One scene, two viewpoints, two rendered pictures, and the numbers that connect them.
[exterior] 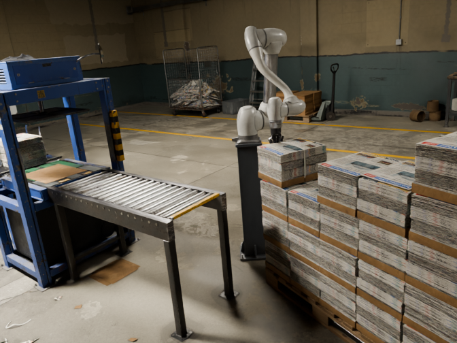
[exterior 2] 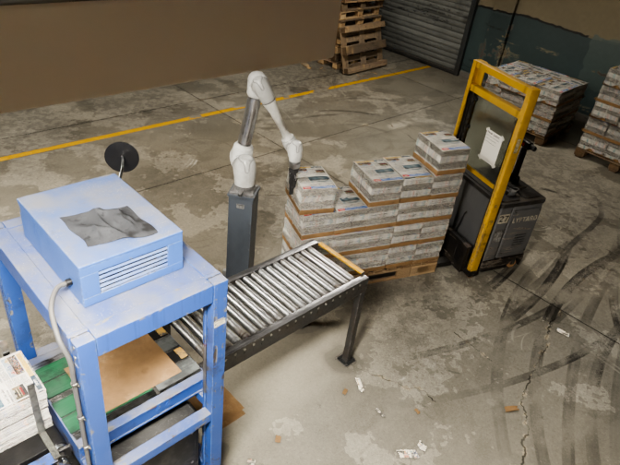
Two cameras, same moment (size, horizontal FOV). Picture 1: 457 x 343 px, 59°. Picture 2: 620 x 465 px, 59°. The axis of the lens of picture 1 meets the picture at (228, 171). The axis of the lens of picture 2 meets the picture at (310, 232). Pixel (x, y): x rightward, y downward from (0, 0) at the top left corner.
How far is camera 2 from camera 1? 436 cm
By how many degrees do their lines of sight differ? 78
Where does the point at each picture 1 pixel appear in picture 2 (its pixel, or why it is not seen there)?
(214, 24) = not seen: outside the picture
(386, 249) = (414, 211)
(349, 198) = (396, 194)
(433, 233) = (443, 190)
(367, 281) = (398, 235)
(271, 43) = not seen: hidden behind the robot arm
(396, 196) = (427, 181)
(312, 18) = not seen: outside the picture
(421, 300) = (430, 226)
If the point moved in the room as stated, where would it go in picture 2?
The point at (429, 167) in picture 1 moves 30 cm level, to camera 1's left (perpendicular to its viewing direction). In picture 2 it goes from (447, 160) to (449, 176)
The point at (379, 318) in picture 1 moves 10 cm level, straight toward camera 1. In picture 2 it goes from (403, 251) to (413, 255)
